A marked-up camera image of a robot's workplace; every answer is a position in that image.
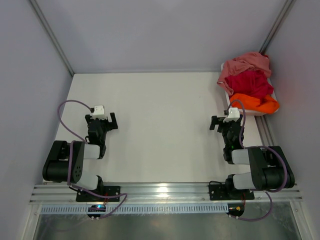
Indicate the left black controller board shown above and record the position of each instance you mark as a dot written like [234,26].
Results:
[96,211]

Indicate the orange t shirt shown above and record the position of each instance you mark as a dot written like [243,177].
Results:
[266,105]

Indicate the black controller board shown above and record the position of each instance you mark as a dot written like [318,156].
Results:
[96,211]
[235,210]

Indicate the corner aluminium post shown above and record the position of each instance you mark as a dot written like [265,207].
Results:
[278,22]
[51,35]

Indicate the slotted grey cable duct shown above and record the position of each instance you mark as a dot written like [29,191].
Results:
[148,208]

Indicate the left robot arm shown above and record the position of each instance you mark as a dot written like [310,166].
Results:
[65,161]

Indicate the right side aluminium rail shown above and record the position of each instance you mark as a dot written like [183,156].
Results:
[264,130]

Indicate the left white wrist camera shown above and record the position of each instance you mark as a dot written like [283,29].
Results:
[98,112]

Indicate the right corner aluminium post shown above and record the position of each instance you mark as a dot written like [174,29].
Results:
[278,22]

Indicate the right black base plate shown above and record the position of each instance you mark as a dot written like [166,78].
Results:
[219,191]

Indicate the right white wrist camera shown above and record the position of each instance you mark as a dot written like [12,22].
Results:
[231,114]

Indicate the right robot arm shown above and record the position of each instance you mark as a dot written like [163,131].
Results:
[268,167]

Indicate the aluminium front rail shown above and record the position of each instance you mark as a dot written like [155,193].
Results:
[137,193]

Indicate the salmon pink t shirt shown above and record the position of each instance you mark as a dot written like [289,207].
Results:
[250,61]

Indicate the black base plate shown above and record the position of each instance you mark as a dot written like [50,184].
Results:
[219,191]
[108,190]

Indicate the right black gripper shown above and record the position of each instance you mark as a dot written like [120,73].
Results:
[214,122]

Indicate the right black controller board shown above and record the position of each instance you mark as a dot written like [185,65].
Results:
[235,210]

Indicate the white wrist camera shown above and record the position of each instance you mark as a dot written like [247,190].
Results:
[231,114]
[98,112]

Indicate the aluminium rail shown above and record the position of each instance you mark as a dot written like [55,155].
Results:
[137,193]
[264,130]

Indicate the left corner aluminium post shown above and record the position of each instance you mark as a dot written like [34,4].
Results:
[51,35]

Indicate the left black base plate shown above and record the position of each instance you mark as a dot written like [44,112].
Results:
[108,190]

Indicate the white plastic bin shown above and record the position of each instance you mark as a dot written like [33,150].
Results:
[248,111]

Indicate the crimson red t shirt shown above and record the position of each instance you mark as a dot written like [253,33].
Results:
[250,83]

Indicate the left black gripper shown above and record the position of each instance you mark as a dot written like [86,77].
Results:
[114,125]

